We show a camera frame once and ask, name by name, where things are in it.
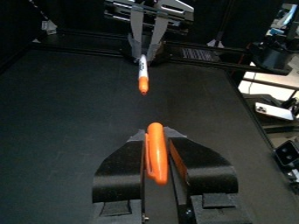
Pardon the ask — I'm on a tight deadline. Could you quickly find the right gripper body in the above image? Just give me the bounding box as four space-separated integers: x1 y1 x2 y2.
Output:
103 0 195 29

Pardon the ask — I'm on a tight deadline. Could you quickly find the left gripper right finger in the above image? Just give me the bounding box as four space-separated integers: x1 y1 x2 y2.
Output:
163 126 255 224

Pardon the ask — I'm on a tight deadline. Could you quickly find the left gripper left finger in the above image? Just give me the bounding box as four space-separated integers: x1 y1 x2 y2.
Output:
91 129 148 224

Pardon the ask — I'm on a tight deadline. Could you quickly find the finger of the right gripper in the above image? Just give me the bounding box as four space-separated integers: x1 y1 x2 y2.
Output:
127 5 146 60
146 13 171 63

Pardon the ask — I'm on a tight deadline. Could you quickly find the orange pen cap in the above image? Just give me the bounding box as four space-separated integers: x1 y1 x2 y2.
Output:
144 122 171 186

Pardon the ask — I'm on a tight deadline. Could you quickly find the grey marker pen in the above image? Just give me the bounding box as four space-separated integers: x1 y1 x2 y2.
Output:
136 53 151 97

